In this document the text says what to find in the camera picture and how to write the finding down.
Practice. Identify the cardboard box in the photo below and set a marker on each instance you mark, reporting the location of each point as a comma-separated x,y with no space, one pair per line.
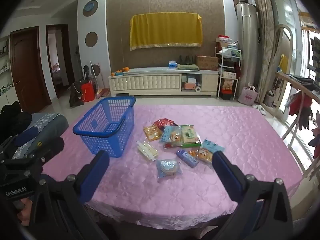
207,63

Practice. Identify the blue tissue box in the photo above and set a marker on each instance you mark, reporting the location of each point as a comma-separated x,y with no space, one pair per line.
173,65

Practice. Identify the person's left hand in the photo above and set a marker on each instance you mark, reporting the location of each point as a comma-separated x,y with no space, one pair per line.
26,212

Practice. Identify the white shelf rack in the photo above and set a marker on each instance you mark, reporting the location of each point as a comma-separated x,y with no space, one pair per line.
228,75

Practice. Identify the white slippers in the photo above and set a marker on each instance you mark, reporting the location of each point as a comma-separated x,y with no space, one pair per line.
260,109

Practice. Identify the green folded cloth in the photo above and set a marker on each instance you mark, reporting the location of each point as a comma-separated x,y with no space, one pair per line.
188,67

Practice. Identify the cream tv cabinet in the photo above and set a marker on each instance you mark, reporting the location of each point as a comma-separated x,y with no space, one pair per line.
150,82

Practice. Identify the black suitcase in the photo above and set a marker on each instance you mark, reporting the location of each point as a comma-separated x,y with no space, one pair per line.
86,72

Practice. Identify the white pole with round disc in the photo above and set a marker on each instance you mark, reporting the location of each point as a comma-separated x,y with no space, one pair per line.
94,69

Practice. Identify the black bottles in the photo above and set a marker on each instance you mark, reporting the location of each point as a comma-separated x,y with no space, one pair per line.
186,60

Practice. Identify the dark cloth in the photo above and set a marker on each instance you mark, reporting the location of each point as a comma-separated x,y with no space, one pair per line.
12,117

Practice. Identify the red snack packet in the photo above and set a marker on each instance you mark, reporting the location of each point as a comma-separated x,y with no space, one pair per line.
162,123

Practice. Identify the green snack packet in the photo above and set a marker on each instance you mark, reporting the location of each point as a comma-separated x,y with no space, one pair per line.
190,135

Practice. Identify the arched wooden frame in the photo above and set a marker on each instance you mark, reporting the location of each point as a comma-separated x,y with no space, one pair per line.
283,55

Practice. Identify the blue wall clock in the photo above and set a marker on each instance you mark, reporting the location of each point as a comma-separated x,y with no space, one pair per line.
90,8

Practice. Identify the white paper roll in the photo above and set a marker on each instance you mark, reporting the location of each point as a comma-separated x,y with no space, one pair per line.
198,89

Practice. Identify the blue plastic basket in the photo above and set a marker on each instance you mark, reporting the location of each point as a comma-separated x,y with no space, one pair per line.
107,127

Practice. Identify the pink quilted tablecloth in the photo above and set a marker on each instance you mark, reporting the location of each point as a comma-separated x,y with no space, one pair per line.
237,135

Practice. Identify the pink bag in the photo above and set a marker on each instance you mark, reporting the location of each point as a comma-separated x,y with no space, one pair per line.
247,95

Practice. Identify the red bag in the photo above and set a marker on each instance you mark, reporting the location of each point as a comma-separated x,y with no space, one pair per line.
87,92

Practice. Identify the orange yellow snack packet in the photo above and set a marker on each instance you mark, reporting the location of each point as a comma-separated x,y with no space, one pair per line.
151,133

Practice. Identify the clothes drying rack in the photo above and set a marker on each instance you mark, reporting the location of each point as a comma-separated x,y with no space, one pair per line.
302,100

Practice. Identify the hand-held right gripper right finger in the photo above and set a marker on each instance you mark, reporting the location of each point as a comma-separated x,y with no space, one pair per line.
226,177

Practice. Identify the pink broom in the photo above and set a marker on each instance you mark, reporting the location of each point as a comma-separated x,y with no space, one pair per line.
101,92

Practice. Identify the grey chair cover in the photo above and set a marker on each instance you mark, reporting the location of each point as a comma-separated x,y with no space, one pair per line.
47,125

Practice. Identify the clear blue snack packet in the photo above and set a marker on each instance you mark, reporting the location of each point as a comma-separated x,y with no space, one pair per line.
168,168

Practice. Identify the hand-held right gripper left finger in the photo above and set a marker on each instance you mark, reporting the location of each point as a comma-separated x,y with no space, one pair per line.
96,172

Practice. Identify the white biscuit packet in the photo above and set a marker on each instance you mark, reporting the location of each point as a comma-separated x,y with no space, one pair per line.
147,151

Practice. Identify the tower air conditioner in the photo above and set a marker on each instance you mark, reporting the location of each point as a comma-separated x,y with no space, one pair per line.
247,50

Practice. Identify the patterned curtain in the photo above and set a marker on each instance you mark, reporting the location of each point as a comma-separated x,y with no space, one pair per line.
262,42

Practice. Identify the round brown wall disc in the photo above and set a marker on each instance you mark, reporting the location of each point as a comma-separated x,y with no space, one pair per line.
91,39

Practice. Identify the brown wooden door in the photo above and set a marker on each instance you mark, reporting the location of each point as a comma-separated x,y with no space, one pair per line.
27,70

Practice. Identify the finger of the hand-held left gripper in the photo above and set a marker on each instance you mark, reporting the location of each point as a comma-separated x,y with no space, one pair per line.
50,147
26,133

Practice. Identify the yellow cloth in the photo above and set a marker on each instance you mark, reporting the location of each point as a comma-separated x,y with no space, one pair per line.
165,30

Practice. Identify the red white box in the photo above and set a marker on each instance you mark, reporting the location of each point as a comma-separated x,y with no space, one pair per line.
223,40

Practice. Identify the purple gum box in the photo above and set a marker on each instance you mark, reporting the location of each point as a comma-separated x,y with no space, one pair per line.
187,158

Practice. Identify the black bag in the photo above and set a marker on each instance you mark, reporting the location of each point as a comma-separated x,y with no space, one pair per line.
75,95

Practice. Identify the orange box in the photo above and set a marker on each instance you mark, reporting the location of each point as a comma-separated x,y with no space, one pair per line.
189,85

